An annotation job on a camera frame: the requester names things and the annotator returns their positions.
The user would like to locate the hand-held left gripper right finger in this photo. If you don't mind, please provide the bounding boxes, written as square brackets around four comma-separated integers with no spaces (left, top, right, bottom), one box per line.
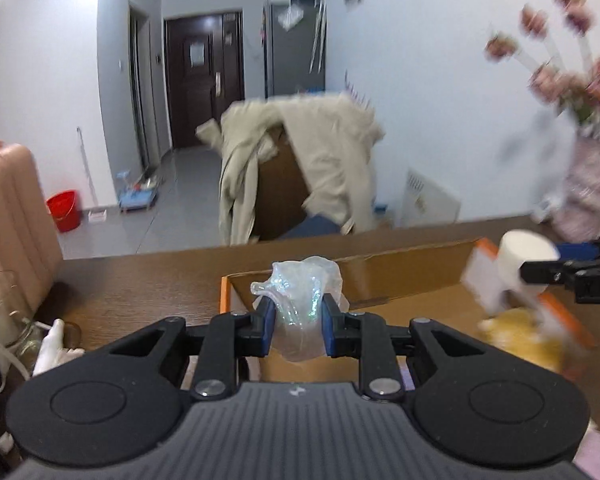
[321,294,487,403]

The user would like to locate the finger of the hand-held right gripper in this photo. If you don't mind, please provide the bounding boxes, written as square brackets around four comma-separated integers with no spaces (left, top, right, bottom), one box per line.
[554,234,600,262]
[519,259,583,286]

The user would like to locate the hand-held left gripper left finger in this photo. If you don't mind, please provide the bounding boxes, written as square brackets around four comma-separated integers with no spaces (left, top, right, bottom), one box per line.
[109,296,278,402]

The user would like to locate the white foam cylinder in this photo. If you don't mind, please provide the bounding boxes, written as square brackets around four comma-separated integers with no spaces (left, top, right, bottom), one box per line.
[497,230,562,302]

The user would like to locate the clear plastic bag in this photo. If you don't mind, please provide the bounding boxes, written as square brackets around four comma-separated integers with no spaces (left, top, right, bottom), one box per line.
[251,256,350,362]

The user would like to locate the red cardboard box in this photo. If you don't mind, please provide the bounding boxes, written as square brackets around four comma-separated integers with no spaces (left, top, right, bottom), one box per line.
[219,236,597,386]

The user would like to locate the pink patterned vase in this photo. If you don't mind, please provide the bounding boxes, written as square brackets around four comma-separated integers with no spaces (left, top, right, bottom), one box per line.
[552,137,600,242]

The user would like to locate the yellow snack packet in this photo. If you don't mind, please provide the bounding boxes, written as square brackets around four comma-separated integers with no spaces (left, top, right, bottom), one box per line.
[477,307,567,374]

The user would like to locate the white board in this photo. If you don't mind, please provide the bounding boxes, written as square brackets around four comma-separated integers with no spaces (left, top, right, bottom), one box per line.
[401,169,462,226]

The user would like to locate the brown cardboard carton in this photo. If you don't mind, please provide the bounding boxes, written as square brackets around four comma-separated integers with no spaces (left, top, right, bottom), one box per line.
[252,127,315,241]

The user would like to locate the pink artificial flowers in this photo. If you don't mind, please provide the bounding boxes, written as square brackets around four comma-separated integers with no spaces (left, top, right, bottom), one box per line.
[484,0,600,128]

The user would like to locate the blue floor cart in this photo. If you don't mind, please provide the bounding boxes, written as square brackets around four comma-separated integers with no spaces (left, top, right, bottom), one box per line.
[117,172,160,213]

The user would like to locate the beige coat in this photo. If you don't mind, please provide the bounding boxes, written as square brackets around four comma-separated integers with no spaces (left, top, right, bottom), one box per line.
[196,94,386,246]

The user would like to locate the white plastic object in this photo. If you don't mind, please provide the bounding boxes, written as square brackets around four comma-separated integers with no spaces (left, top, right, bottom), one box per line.
[32,318,83,377]

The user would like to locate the red bucket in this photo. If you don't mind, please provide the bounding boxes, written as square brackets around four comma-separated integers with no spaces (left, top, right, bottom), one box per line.
[46,190,81,233]

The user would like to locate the dark brown entrance door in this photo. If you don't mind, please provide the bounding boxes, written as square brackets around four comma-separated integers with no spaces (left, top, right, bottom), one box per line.
[163,9,245,150]

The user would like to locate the glass jar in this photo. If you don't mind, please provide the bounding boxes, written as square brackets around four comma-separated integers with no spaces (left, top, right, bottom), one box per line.
[0,270,37,352]

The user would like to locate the grey refrigerator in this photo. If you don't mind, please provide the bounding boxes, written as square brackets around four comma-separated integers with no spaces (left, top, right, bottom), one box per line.
[264,0,327,99]

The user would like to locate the grey side door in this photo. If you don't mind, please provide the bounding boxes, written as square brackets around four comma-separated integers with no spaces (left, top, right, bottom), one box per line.
[128,0,162,172]

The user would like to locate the pink suitcase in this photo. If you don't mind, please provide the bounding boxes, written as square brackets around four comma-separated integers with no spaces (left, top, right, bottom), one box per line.
[0,141,64,307]

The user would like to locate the white rods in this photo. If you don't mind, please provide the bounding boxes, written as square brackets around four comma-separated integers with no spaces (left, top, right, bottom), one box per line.
[308,0,327,77]

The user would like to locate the white plastic bag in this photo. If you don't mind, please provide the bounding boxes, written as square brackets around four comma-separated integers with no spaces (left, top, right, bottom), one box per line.
[278,4,307,31]

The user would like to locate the white mop handle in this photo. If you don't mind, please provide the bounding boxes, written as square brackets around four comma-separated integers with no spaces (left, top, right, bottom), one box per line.
[76,127,109,222]

